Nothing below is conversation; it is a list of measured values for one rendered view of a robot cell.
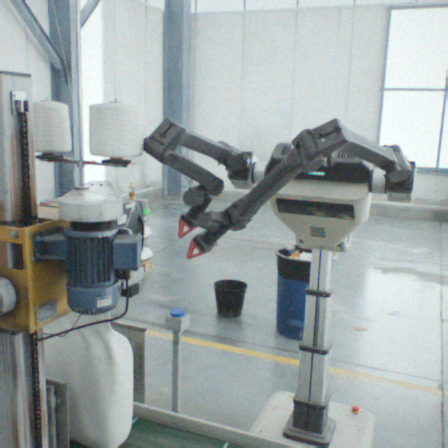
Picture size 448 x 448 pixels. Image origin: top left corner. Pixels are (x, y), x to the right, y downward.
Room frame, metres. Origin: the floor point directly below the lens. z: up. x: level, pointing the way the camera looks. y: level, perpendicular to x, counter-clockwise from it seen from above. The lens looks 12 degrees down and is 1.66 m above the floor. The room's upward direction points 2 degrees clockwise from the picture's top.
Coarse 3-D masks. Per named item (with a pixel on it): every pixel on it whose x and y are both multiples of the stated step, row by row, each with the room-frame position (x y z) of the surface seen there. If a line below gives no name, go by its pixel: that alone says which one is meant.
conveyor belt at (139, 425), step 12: (132, 420) 1.98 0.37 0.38; (144, 420) 1.99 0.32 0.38; (132, 432) 1.90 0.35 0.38; (144, 432) 1.90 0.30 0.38; (156, 432) 1.90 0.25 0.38; (168, 432) 1.91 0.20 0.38; (180, 432) 1.91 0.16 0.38; (192, 432) 1.91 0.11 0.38; (72, 444) 1.81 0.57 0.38; (132, 444) 1.82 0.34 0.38; (144, 444) 1.82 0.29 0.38; (156, 444) 1.82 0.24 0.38; (168, 444) 1.83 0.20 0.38; (180, 444) 1.83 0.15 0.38; (192, 444) 1.83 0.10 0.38; (204, 444) 1.83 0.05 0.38; (216, 444) 1.84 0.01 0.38; (228, 444) 1.84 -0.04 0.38
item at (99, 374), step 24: (72, 312) 1.88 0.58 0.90; (72, 336) 1.83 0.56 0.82; (96, 336) 1.81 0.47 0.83; (120, 336) 1.84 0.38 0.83; (48, 360) 1.85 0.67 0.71; (72, 360) 1.80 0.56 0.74; (96, 360) 1.77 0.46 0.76; (120, 360) 1.78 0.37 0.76; (72, 384) 1.80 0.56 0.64; (96, 384) 1.76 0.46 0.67; (120, 384) 1.77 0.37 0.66; (72, 408) 1.80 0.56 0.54; (96, 408) 1.76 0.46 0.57; (120, 408) 1.77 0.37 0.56; (72, 432) 1.82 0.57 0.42; (96, 432) 1.77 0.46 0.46; (120, 432) 1.78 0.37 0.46
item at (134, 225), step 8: (48, 200) 1.87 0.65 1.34; (56, 200) 1.88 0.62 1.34; (128, 200) 1.90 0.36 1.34; (128, 208) 1.88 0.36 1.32; (136, 208) 1.93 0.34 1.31; (128, 216) 1.88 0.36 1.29; (136, 216) 1.93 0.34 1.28; (120, 224) 1.83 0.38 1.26; (128, 224) 1.88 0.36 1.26; (136, 224) 1.93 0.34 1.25; (136, 232) 1.93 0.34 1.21
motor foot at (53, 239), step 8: (40, 232) 1.45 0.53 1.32; (48, 232) 1.48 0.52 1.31; (56, 232) 1.51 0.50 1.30; (40, 240) 1.44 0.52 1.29; (48, 240) 1.44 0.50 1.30; (56, 240) 1.43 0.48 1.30; (64, 240) 1.43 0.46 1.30; (40, 248) 1.44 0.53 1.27; (48, 248) 1.46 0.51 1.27; (56, 248) 1.44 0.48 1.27; (64, 248) 1.43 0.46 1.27; (40, 256) 1.44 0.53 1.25; (48, 256) 1.44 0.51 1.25; (56, 256) 1.44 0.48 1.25; (64, 256) 1.43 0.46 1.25
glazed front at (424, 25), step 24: (408, 24) 9.09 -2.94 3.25; (432, 24) 8.95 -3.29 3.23; (408, 48) 9.07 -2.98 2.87; (432, 48) 8.94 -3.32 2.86; (408, 72) 9.06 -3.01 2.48; (432, 72) 8.92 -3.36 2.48; (384, 96) 9.19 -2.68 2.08; (408, 96) 9.05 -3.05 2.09; (432, 96) 8.91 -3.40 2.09; (384, 120) 9.18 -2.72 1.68; (408, 120) 9.03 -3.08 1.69; (432, 120) 8.89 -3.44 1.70; (408, 144) 9.02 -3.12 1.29; (432, 144) 8.87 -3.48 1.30
